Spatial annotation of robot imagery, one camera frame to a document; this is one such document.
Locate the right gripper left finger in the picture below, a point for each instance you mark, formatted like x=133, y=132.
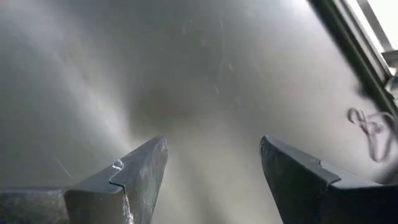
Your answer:
x=109, y=202

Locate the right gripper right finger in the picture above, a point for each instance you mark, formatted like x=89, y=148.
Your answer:
x=311, y=202

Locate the black rubber band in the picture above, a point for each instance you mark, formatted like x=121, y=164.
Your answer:
x=371, y=129

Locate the black metal table frame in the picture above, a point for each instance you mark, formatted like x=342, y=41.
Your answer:
x=351, y=43

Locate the black frame foot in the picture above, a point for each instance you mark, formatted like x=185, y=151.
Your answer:
x=391, y=59

